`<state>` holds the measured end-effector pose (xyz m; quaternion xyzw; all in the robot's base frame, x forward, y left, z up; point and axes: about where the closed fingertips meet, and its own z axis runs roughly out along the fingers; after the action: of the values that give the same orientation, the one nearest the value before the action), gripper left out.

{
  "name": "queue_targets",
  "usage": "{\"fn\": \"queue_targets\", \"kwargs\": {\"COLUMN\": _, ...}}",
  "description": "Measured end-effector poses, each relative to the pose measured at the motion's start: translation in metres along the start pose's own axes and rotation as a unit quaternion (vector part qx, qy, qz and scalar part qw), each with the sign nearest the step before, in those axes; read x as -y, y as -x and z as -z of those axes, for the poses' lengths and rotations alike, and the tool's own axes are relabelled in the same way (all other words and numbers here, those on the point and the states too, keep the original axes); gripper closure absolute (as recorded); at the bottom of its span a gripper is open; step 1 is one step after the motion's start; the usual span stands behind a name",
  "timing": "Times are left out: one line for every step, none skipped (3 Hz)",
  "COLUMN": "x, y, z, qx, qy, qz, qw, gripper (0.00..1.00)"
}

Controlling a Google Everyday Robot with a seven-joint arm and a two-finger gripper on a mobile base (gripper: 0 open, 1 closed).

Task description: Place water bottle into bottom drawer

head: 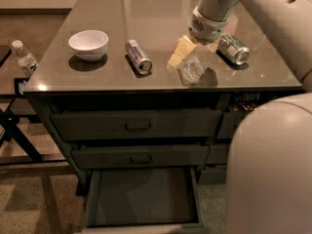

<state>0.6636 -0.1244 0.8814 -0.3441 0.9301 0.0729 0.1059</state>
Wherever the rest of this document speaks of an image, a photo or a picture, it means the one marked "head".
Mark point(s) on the middle left drawer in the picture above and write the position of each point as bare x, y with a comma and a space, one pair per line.
140, 156

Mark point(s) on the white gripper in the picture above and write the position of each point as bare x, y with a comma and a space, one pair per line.
208, 29

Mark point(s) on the bottom right drawer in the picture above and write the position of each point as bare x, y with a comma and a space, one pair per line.
212, 175

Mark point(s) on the clear plastic water bottle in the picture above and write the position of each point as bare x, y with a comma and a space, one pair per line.
191, 70

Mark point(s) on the green silver soda can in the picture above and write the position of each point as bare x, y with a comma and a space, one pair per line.
233, 49

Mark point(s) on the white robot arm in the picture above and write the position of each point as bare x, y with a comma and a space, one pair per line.
269, 168

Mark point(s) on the small bottle white cap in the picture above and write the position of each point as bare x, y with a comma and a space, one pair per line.
26, 60

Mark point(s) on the middle right drawer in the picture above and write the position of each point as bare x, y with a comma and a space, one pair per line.
217, 154

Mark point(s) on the white ceramic bowl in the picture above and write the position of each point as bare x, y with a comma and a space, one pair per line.
89, 45

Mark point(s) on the top right drawer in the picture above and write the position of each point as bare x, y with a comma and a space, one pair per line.
229, 123

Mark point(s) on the top left drawer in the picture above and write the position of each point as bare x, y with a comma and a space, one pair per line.
199, 122

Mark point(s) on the open bottom left drawer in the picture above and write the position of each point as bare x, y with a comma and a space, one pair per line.
144, 201

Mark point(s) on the snack packets in drawer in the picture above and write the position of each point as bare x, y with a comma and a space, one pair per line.
246, 101

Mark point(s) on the black side table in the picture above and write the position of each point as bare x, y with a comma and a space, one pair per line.
16, 108

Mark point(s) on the slim silver blue can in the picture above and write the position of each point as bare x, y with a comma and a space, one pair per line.
139, 58

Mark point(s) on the smartphone on side table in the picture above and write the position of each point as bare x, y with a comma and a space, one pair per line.
19, 84

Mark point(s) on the dark grey cabinet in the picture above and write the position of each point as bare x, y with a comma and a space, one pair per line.
64, 83

